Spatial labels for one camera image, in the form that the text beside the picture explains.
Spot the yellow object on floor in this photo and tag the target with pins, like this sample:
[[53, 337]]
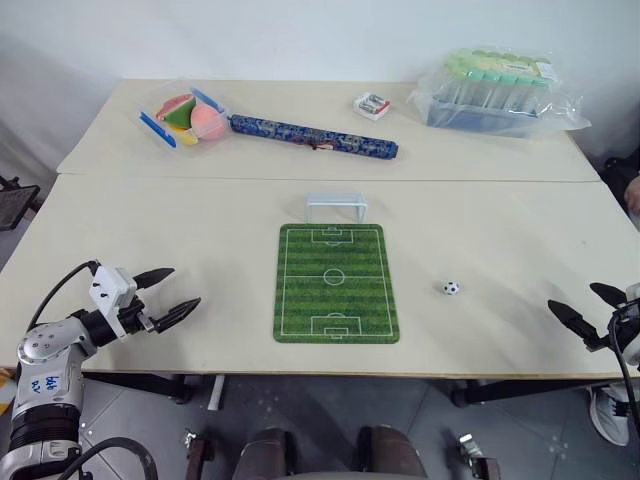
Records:
[[5, 387]]

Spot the yellow fruit toy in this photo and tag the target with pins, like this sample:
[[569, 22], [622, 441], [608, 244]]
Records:
[[186, 138]]

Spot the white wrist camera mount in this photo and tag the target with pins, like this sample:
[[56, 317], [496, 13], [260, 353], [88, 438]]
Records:
[[635, 292], [112, 287]]

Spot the small black white football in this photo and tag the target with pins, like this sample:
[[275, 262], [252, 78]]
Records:
[[451, 288]]

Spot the dark caster bracket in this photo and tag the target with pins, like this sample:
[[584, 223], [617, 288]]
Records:
[[199, 452], [477, 460]]

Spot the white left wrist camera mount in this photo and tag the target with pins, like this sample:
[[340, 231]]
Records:
[[112, 287]]

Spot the blue rack of green-capped tubes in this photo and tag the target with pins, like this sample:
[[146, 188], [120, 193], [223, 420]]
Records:
[[487, 107]]

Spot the small white goal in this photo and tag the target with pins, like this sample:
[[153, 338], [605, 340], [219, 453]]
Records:
[[335, 203]]

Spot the black tablet on stand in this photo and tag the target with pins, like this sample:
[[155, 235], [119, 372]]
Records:
[[15, 205]]

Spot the dark rounded shape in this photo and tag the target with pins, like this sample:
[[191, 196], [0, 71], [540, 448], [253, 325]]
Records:
[[392, 452], [265, 452]]

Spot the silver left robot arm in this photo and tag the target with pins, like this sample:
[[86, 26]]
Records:
[[47, 345]]

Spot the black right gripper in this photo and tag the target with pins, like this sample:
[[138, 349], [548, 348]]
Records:
[[617, 330]]

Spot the watermelon slice toy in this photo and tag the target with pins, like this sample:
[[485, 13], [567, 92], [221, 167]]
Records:
[[174, 109]]

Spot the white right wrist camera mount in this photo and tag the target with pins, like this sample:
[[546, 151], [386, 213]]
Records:
[[635, 292]]

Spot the black table frame bar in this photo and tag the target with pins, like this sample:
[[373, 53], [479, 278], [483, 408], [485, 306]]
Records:
[[145, 384], [525, 391]]

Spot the pack of batteries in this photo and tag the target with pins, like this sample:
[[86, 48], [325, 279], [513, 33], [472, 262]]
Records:
[[371, 105]]

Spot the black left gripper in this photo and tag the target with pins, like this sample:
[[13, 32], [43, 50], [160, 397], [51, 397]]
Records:
[[136, 315]]

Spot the clear plastic bag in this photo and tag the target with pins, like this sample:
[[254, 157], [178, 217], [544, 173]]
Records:
[[560, 112]]

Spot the long blue patterned case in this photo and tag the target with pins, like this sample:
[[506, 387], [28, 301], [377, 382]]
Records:
[[310, 137]]

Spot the clear box with blue clips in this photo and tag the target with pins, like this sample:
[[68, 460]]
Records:
[[157, 131]]

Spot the pink peach toy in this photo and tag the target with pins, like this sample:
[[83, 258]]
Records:
[[207, 122]]

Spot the white sneaker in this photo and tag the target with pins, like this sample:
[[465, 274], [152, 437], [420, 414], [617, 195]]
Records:
[[607, 412]]

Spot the bystander dark clothing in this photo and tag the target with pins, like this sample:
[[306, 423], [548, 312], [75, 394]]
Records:
[[615, 172]]

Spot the white table leg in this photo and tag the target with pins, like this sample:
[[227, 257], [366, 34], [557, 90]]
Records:
[[216, 392]]

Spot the bystander hand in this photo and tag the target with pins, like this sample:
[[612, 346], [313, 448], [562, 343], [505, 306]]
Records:
[[635, 196]]

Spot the green football field mat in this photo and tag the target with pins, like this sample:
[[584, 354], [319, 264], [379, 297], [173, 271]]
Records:
[[336, 300]]

